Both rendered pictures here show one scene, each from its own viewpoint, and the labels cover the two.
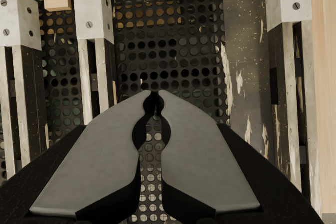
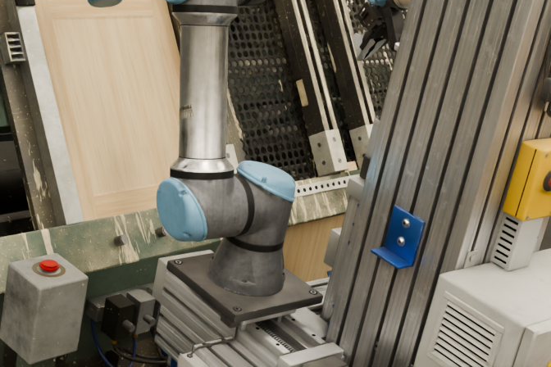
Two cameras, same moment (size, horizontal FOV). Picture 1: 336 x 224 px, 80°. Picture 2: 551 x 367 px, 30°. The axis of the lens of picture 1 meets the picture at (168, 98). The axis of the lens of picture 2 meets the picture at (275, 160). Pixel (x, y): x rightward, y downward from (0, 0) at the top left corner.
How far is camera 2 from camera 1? 2.66 m
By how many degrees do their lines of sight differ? 43
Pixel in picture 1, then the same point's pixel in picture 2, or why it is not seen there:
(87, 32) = (334, 133)
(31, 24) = (360, 146)
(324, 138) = (167, 58)
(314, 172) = not seen: hidden behind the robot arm
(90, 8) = (336, 151)
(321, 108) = (175, 83)
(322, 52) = not seen: hidden behind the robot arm
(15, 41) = (368, 127)
